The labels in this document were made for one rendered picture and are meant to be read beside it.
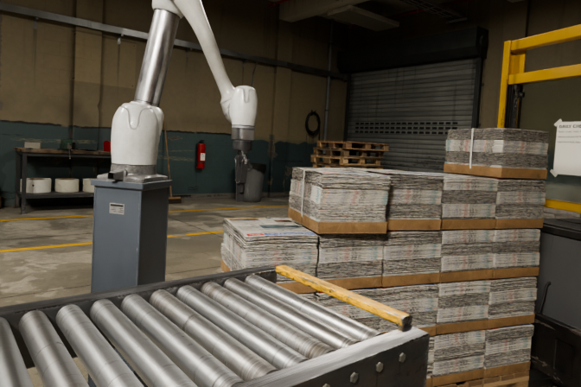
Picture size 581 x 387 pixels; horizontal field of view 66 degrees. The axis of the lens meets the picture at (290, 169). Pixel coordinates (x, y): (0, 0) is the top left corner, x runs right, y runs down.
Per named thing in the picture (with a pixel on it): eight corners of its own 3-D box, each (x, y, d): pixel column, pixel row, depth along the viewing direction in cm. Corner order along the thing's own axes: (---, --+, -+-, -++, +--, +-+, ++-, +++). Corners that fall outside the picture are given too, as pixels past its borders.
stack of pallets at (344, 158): (349, 203, 955) (353, 142, 948) (386, 209, 886) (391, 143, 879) (305, 206, 864) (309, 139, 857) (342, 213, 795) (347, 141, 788)
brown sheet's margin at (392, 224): (341, 214, 214) (341, 206, 214) (393, 215, 223) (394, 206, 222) (379, 230, 178) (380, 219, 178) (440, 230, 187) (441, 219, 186)
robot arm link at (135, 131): (106, 164, 150) (109, 98, 149) (113, 161, 168) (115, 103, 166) (156, 166, 154) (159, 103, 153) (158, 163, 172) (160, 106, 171)
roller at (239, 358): (169, 288, 107) (149, 287, 104) (291, 371, 71) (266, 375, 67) (164, 308, 107) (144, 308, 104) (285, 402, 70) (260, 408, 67)
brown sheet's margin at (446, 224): (392, 214, 224) (393, 206, 224) (439, 214, 234) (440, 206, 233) (442, 229, 188) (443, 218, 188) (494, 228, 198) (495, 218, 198)
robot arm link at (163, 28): (110, 153, 167) (117, 151, 188) (154, 162, 172) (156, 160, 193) (156, -47, 167) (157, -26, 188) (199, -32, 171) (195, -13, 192)
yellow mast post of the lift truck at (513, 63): (480, 327, 275) (503, 41, 266) (491, 326, 278) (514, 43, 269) (491, 334, 266) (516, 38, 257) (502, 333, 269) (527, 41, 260)
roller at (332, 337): (225, 273, 117) (216, 291, 116) (358, 340, 80) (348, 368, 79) (239, 279, 120) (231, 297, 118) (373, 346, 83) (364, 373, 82)
